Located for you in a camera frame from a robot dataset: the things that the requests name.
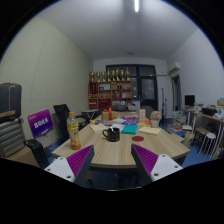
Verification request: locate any wooden side desk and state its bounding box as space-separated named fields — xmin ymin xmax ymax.
xmin=192 ymin=112 xmax=224 ymax=159

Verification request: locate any black mug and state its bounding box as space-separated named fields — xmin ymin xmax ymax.
xmin=102 ymin=128 xmax=120 ymax=142

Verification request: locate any white air conditioner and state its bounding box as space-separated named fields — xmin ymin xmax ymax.
xmin=168 ymin=62 xmax=180 ymax=76

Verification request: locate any flower pot with pink flowers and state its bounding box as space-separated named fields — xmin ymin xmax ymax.
xmin=150 ymin=111 xmax=162 ymax=128

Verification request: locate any grey striped suitcase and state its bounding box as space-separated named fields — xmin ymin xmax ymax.
xmin=0 ymin=119 xmax=24 ymax=158

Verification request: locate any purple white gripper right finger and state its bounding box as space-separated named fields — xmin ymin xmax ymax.
xmin=131 ymin=144 xmax=182 ymax=185

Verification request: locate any teal notebook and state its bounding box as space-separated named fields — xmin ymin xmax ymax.
xmin=122 ymin=125 xmax=137 ymax=134

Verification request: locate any orange juice plastic bottle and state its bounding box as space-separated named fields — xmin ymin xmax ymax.
xmin=67 ymin=112 xmax=81 ymax=150

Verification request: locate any black suitcase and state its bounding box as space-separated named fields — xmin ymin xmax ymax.
xmin=0 ymin=83 xmax=22 ymax=123

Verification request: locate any wooden shelf with trophies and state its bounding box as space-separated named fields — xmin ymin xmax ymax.
xmin=88 ymin=68 xmax=132 ymax=110

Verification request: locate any black office chair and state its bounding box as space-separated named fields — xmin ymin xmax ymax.
xmin=52 ymin=103 xmax=88 ymax=143

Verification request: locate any purple sign board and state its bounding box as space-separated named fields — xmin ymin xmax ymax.
xmin=28 ymin=109 xmax=53 ymax=138

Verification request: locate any white round stool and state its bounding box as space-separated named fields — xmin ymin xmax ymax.
xmin=199 ymin=132 xmax=216 ymax=154

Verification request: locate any yellow gift box red ribbon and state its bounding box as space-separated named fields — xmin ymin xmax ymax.
xmin=102 ymin=108 xmax=118 ymax=121

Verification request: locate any beige paper sheet left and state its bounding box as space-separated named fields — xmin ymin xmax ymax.
xmin=90 ymin=124 xmax=107 ymax=132

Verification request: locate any ceiling light tube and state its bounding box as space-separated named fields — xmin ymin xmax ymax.
xmin=134 ymin=0 xmax=140 ymax=12

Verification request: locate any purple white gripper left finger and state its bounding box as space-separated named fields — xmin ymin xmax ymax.
xmin=45 ymin=145 xmax=94 ymax=184

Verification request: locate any red round coaster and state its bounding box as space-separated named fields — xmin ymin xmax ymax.
xmin=132 ymin=136 xmax=144 ymax=142

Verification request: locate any black monitor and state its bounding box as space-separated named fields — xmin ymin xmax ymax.
xmin=185 ymin=95 xmax=195 ymax=106

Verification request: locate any beige paper envelope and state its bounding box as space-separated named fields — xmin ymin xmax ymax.
xmin=138 ymin=126 xmax=161 ymax=136

